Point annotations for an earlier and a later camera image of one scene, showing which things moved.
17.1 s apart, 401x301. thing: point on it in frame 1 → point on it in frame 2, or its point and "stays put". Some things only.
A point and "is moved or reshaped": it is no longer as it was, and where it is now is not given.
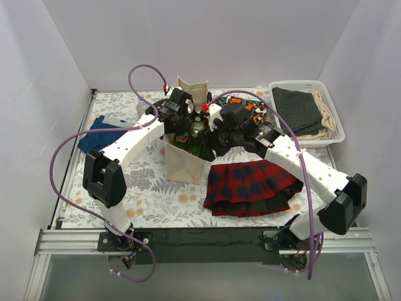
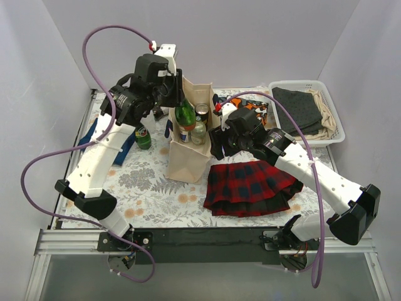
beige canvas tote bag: x=182 y=165 stays put
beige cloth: x=328 y=118 stays put
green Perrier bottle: x=194 y=145 is moved or reshaped
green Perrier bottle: x=182 y=140 is moved or reshaped
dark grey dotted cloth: x=299 y=110 stays put
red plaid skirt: x=247 y=188 stays put
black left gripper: x=175 y=126 → x=177 y=89
